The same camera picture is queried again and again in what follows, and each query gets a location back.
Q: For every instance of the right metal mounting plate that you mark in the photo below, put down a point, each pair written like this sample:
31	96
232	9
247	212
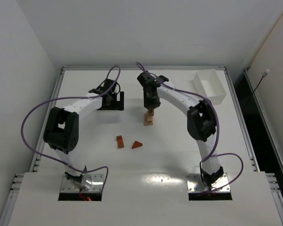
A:
196	186

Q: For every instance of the hanging black cable connector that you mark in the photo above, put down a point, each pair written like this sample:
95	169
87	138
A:
264	74

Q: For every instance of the orange triangle wood block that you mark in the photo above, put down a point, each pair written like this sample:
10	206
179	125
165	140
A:
136	144

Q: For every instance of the small pale wood cube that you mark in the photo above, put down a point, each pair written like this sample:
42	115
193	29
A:
148	118

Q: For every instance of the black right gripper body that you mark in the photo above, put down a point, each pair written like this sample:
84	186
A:
151	105

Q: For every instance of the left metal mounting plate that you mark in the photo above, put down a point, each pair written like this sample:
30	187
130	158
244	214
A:
92	183

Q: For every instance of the orange arch wood block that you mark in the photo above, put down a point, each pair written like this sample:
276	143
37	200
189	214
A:
120	142

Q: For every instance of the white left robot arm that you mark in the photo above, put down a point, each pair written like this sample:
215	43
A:
62	128

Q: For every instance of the engraved long wood block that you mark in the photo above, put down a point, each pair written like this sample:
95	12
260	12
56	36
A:
145	122

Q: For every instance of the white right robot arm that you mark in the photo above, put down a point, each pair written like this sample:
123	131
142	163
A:
202	121

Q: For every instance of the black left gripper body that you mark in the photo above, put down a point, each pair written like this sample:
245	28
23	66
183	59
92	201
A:
118	101

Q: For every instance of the metal mounting plate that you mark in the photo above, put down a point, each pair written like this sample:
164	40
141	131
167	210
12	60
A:
92	183
196	186

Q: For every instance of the white translucent plastic bin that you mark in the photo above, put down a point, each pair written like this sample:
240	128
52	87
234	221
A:
208	84

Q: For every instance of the striped dark wood block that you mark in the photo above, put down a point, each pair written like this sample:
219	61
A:
150	111

